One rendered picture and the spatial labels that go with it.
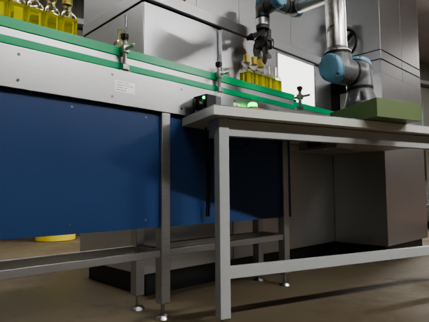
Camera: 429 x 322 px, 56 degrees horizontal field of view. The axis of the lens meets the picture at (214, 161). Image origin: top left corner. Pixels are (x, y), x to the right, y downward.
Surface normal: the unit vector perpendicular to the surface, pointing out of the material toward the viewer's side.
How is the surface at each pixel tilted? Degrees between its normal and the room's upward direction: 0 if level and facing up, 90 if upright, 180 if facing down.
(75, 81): 90
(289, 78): 90
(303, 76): 90
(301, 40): 90
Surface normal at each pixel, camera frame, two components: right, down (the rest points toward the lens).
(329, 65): -0.83, 0.08
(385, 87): 0.69, -0.06
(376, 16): -0.72, -0.04
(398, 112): 0.46, -0.07
